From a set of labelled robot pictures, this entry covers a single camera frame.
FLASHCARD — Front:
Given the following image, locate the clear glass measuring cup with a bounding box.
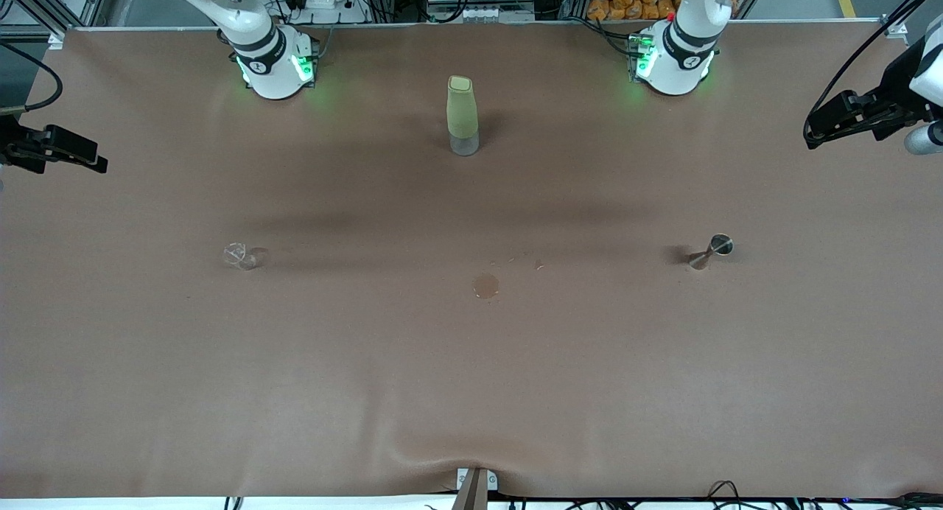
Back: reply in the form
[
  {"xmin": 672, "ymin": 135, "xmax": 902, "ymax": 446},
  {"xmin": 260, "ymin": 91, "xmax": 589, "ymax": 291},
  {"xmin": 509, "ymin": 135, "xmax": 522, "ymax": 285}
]
[{"xmin": 223, "ymin": 242, "xmax": 260, "ymax": 270}]

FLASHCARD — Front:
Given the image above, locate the brown leather table mat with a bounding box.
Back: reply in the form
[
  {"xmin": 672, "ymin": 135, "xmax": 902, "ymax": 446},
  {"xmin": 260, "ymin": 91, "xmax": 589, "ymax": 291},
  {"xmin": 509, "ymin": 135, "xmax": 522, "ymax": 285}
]
[{"xmin": 0, "ymin": 24, "xmax": 943, "ymax": 500}]

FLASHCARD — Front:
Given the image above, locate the tall green frosted bottle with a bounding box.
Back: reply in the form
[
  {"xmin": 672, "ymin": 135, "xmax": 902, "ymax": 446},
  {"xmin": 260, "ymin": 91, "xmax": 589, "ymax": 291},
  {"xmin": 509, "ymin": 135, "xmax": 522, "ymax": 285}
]
[{"xmin": 446, "ymin": 75, "xmax": 480, "ymax": 157}]

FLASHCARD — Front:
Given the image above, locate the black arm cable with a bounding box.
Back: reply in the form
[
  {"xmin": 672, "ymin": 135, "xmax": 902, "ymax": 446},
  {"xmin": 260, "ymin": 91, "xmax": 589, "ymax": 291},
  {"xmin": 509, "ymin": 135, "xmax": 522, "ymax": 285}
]
[
  {"xmin": 0, "ymin": 44, "xmax": 64, "ymax": 117},
  {"xmin": 803, "ymin": 0, "xmax": 943, "ymax": 148}
]

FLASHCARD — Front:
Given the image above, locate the black looped floor cable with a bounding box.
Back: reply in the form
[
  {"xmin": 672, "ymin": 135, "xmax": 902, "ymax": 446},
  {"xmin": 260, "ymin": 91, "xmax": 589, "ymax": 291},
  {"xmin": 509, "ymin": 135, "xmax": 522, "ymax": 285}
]
[{"xmin": 704, "ymin": 481, "xmax": 745, "ymax": 510}]

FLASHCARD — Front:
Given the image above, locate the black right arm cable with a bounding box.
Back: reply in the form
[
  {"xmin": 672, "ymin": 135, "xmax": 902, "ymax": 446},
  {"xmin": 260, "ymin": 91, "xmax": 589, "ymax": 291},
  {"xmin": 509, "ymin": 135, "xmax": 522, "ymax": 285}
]
[{"xmin": 0, "ymin": 44, "xmax": 64, "ymax": 117}]

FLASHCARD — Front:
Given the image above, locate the orange snack bag pile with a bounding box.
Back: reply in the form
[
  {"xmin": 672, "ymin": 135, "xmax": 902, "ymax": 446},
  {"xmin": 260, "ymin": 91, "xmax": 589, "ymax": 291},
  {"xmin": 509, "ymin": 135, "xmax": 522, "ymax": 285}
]
[{"xmin": 587, "ymin": 0, "xmax": 682, "ymax": 21}]

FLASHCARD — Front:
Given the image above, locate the metal mount bracket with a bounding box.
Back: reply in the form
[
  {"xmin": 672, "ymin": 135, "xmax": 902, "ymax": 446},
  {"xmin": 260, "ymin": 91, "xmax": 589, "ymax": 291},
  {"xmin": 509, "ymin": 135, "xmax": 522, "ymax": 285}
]
[{"xmin": 455, "ymin": 467, "xmax": 499, "ymax": 510}]

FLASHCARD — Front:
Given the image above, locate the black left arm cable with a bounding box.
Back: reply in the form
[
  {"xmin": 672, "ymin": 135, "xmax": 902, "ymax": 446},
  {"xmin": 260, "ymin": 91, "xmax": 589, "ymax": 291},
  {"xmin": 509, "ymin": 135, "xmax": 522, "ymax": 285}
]
[{"xmin": 803, "ymin": 0, "xmax": 943, "ymax": 148}]

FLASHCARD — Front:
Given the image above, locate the steel double cone jigger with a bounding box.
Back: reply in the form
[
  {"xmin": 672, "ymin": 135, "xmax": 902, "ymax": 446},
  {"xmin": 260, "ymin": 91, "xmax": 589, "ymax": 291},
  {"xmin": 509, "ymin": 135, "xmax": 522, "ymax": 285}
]
[{"xmin": 689, "ymin": 234, "xmax": 735, "ymax": 270}]

